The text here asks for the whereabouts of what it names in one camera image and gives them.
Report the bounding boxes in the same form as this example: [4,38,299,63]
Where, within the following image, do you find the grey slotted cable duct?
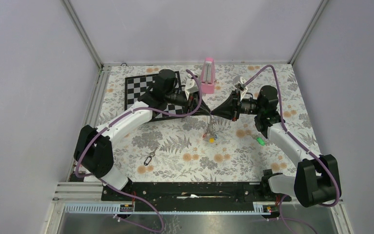
[64,201,271,215]

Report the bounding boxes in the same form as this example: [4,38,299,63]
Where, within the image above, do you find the keyring with coloured key tags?
[203,115,217,143]

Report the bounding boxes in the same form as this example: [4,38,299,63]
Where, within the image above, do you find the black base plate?
[101,182,283,212]

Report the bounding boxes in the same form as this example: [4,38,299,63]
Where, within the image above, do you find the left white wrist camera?
[184,78,201,99]

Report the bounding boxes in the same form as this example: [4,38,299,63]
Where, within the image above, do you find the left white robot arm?
[74,69,210,200]

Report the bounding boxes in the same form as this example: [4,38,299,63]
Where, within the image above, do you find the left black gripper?
[165,89,211,117]

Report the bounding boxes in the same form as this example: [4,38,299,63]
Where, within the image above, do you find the black white chessboard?
[124,69,184,122]

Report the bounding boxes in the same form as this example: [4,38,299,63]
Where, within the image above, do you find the black carabiner key clip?
[144,149,157,166]

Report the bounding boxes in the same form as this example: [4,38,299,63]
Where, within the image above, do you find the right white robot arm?
[211,85,341,207]

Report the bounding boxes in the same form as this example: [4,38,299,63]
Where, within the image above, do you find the pink metronome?
[200,57,215,94]

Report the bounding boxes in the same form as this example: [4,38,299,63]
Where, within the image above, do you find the floral table mat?
[113,64,319,182]

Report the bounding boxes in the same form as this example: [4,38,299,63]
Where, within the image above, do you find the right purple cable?
[243,64,342,234]

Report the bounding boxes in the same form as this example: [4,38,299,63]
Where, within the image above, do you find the purple cable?
[243,64,342,234]
[75,69,203,234]

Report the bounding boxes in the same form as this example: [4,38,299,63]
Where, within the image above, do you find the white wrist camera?
[233,75,248,99]
[184,78,201,99]

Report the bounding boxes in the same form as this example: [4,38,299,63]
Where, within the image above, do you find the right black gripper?
[211,90,263,122]

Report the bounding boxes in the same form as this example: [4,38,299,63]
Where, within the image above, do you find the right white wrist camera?
[233,75,248,99]

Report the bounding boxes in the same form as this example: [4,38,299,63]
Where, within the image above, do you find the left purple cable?
[75,69,203,234]

